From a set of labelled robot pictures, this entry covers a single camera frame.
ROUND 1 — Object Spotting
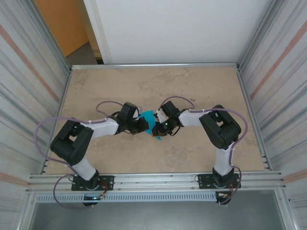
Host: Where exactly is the teal cloth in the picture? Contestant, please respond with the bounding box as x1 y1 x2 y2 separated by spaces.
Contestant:
138 109 166 141

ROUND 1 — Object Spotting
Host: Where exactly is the translucent ribbed side panel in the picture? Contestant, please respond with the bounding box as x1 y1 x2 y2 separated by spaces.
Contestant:
0 0 70 216
239 0 307 216

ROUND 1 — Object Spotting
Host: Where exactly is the orange wooden door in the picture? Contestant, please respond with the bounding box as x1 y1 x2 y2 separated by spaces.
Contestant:
33 0 91 58

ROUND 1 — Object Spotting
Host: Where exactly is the wide aluminium mounting rail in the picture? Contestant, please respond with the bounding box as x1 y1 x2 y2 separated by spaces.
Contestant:
26 170 287 194

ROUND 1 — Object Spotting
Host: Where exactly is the thin aluminium table edge rail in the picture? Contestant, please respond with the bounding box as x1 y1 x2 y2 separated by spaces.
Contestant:
71 62 240 70

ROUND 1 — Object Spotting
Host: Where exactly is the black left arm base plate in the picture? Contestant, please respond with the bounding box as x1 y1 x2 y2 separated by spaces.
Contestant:
71 174 115 192

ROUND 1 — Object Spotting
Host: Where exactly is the grey slotted cable duct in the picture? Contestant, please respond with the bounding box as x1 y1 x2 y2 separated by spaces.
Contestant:
35 193 218 203

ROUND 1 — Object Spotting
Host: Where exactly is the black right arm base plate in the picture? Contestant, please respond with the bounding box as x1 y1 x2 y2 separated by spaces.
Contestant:
198 172 240 190

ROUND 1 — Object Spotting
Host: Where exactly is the sloped aluminium table side rail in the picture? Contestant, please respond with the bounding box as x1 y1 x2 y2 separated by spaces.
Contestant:
40 67 74 174
236 67 271 172

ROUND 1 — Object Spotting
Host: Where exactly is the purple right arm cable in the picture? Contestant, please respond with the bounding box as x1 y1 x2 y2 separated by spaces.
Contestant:
160 95 249 206

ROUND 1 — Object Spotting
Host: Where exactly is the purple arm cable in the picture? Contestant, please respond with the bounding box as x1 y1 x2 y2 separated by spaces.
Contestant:
35 102 125 209
160 95 249 206

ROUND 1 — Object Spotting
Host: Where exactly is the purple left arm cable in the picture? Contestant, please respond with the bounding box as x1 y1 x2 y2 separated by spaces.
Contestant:
35 102 125 209

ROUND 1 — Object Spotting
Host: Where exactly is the white door frame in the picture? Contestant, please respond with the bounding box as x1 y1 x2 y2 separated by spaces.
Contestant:
83 0 113 65

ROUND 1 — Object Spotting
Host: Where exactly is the aluminium frame post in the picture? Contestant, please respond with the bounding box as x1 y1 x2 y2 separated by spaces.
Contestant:
4 0 72 72
238 0 283 70

